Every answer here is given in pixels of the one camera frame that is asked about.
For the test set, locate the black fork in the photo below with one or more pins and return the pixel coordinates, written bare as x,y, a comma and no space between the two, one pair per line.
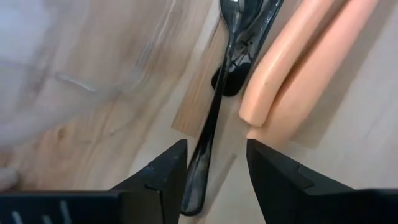
230,84
199,174

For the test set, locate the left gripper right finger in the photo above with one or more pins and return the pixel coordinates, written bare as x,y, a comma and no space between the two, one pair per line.
280,193

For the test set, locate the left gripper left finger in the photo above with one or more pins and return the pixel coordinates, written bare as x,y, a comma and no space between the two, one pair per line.
161,193

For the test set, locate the clear plastic bin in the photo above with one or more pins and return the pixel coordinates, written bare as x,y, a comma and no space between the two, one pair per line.
93,46

